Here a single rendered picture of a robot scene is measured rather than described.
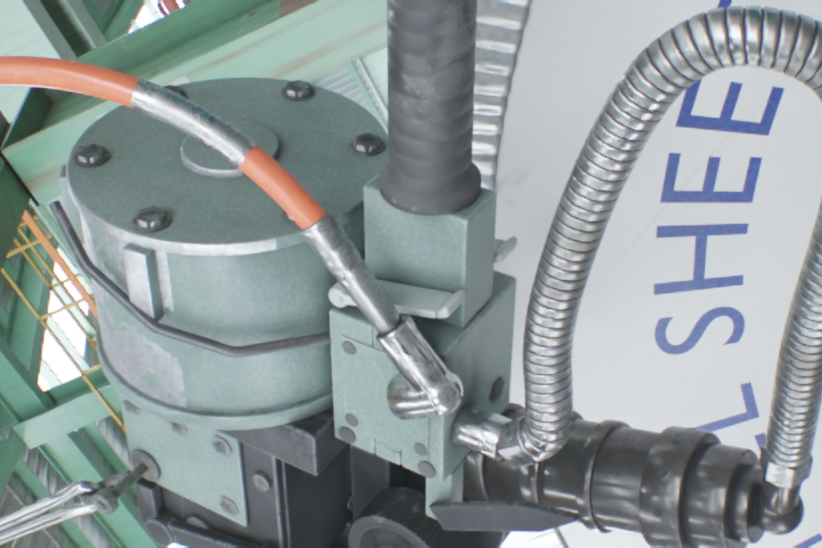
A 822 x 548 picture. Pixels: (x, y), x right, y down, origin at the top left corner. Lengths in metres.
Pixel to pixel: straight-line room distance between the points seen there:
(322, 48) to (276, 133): 5.06
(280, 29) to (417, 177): 5.13
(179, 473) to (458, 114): 0.27
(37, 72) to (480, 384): 0.23
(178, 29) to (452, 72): 6.02
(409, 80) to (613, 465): 0.23
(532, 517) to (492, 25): 0.26
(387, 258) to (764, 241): 0.29
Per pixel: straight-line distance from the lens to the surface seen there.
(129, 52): 6.60
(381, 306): 0.53
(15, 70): 0.56
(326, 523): 0.72
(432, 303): 0.55
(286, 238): 0.55
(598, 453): 0.65
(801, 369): 0.55
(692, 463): 0.64
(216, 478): 0.68
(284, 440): 0.62
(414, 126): 0.52
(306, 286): 0.58
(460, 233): 0.54
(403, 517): 0.67
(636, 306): 0.79
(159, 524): 0.73
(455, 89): 0.51
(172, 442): 0.69
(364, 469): 0.71
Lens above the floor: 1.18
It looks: 11 degrees up
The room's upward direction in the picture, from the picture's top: 113 degrees counter-clockwise
